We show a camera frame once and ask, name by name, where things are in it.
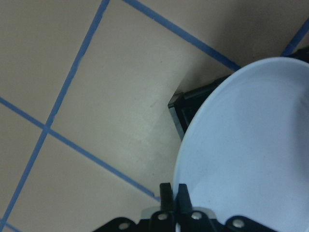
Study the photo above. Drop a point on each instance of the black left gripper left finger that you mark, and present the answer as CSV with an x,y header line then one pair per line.
x,y
166,198

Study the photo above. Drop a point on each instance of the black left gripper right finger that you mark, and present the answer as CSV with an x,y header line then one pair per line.
x,y
184,204

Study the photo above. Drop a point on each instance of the blue plate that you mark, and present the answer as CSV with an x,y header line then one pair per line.
x,y
246,151

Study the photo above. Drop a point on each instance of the black plate rack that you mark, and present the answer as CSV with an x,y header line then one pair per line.
x,y
190,106

